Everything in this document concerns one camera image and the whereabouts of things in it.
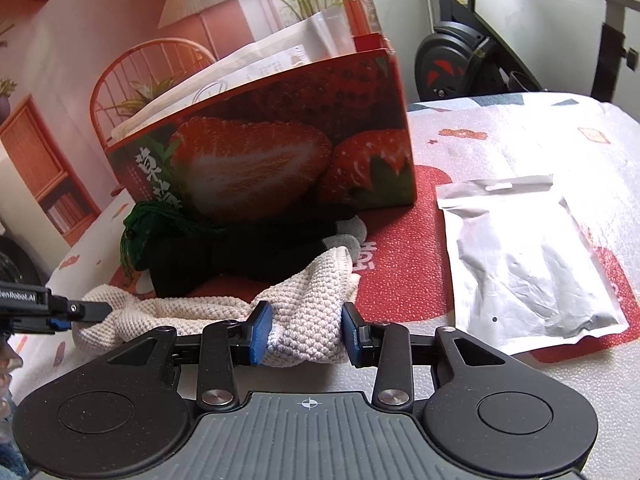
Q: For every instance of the white plastic packet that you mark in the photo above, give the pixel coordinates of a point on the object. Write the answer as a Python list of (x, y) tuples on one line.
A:
[(315, 35)]

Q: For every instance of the black exercise bike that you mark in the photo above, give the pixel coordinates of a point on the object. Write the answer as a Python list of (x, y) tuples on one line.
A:
[(450, 55)]

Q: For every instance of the green tassel cloth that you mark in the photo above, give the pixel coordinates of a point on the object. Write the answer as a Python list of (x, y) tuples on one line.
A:
[(145, 220)]

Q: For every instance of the black knit glove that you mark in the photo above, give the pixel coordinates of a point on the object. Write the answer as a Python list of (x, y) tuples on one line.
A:
[(240, 255)]

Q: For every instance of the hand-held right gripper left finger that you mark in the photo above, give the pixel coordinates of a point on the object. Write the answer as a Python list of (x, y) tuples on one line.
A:
[(260, 332)]

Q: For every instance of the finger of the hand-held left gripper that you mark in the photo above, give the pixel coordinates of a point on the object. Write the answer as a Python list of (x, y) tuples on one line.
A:
[(85, 310), (57, 325)]

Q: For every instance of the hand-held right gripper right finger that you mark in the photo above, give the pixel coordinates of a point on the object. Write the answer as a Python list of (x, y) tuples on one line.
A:
[(350, 335)]

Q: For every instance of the red strawberry print cardboard box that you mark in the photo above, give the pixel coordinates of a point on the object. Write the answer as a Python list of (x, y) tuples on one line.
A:
[(300, 110)]

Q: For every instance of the person's left hand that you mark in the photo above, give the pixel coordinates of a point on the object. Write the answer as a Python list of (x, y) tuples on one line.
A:
[(7, 365)]

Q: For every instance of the silver foil pouch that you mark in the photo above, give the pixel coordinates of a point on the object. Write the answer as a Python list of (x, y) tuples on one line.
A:
[(525, 270)]

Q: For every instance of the white plastic bags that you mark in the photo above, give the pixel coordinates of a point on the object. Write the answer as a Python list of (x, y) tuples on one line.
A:
[(200, 85)]

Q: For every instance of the cream knitted cloth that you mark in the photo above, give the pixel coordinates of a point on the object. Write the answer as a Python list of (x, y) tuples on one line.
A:
[(300, 300)]

